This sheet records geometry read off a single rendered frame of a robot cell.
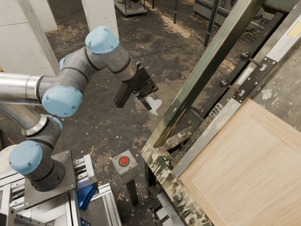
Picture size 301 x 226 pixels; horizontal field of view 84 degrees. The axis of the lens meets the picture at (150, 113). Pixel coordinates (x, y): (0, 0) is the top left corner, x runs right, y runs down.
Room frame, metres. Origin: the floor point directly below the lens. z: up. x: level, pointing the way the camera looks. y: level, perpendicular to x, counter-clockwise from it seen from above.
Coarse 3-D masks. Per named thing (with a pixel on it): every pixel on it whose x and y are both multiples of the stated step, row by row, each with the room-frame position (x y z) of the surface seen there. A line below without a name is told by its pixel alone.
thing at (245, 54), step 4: (244, 52) 0.57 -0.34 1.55; (248, 52) 0.56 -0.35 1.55; (240, 56) 0.57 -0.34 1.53; (244, 56) 0.56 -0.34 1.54; (248, 56) 0.55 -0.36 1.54; (244, 60) 0.55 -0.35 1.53; (252, 60) 0.57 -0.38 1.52; (256, 64) 0.56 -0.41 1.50; (260, 64) 0.57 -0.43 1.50; (264, 64) 0.57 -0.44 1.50; (260, 68) 0.57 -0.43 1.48; (264, 68) 0.56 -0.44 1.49
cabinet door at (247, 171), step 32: (224, 128) 0.47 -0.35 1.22; (256, 128) 0.41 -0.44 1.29; (288, 128) 0.37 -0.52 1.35; (224, 160) 0.35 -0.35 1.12; (256, 160) 0.31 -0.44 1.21; (288, 160) 0.28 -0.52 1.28; (192, 192) 0.27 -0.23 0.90; (224, 192) 0.24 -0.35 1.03; (256, 192) 0.21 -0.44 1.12; (288, 192) 0.19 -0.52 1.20; (224, 224) 0.12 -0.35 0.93; (256, 224) 0.11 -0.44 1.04; (288, 224) 0.10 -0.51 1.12
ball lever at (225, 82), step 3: (225, 78) 0.54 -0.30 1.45; (222, 81) 0.53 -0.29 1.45; (225, 81) 0.53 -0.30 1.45; (228, 81) 0.53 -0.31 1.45; (219, 84) 0.53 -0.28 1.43; (222, 84) 0.52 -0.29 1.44; (225, 84) 0.52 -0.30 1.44; (228, 84) 0.52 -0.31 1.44; (222, 87) 0.52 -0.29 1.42; (225, 87) 0.52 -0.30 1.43; (231, 87) 0.53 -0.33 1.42; (234, 87) 0.53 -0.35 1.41; (237, 90) 0.53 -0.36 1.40; (243, 90) 0.53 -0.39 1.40; (240, 93) 0.53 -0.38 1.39; (243, 93) 0.52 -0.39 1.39
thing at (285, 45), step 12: (288, 36) 0.62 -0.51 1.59; (300, 36) 0.59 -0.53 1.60; (276, 48) 0.61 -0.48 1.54; (288, 48) 0.58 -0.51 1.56; (276, 60) 0.57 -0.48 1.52; (228, 108) 0.52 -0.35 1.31; (216, 120) 0.50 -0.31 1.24; (228, 120) 0.48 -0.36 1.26; (204, 132) 0.48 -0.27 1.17; (216, 132) 0.45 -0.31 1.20; (204, 144) 0.43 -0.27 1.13; (192, 156) 0.41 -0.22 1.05; (180, 168) 0.38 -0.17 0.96
